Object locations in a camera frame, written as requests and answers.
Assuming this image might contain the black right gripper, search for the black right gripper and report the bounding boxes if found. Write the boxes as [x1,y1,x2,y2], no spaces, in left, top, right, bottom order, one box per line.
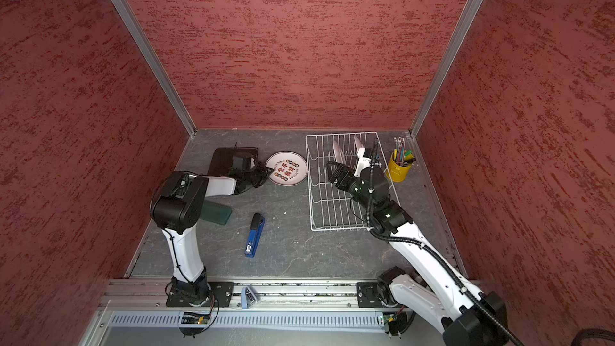
[327,161,374,211]

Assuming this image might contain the dark square plate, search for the dark square plate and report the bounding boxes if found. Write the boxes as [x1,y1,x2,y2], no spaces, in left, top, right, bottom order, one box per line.
[208,147,259,177]

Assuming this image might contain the white round plate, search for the white round plate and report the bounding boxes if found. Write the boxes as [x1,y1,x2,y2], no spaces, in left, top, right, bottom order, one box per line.
[266,152,308,186]
[353,136,365,159]
[332,140,346,165]

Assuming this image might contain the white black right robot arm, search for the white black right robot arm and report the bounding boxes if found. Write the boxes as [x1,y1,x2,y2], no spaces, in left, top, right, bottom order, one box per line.
[326,161,513,345]

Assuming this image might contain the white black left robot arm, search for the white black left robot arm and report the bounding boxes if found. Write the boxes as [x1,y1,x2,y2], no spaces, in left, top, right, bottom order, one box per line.
[150,162,273,308]

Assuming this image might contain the blue black stapler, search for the blue black stapler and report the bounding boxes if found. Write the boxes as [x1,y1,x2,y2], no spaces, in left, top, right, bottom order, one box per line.
[244,213,265,258]

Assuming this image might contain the green sponge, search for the green sponge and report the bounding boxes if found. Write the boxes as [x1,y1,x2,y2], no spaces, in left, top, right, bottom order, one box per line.
[200,200,232,226]

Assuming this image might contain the yellow pen cup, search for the yellow pen cup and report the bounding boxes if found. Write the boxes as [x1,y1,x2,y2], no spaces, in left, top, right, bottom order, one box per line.
[385,150,416,183]

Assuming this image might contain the pens in cup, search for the pens in cup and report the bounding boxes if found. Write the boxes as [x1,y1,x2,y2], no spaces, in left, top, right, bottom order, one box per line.
[392,137,416,166]

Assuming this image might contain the blue white clip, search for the blue white clip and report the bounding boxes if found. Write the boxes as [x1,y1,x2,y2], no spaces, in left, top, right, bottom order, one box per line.
[240,286,259,310]

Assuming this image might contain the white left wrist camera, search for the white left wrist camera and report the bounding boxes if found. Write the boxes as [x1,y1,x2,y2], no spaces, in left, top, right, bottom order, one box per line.
[232,152,255,171]

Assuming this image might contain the white wire dish rack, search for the white wire dish rack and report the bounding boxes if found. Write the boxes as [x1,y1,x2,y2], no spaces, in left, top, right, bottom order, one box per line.
[306,131,413,233]

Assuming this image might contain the black corrugated cable conduit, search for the black corrugated cable conduit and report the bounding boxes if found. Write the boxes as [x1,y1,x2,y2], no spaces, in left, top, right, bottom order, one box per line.
[364,138,527,346]

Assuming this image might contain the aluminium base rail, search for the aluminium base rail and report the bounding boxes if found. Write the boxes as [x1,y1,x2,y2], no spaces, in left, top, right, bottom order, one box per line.
[99,277,412,333]

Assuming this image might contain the aluminium left corner post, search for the aluminium left corner post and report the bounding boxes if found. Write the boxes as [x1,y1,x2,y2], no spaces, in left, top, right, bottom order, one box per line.
[111,0,198,139]

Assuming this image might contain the aluminium corner post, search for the aluminium corner post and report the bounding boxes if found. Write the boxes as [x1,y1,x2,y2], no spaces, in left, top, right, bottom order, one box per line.
[409,0,484,139]
[111,0,198,139]

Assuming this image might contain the aluminium right corner post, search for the aluminium right corner post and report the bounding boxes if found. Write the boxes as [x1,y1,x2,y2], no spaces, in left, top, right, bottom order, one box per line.
[409,0,484,139]

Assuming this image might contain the black cable bottom right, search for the black cable bottom right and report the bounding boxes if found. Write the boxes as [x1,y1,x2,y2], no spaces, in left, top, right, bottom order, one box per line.
[570,327,615,346]

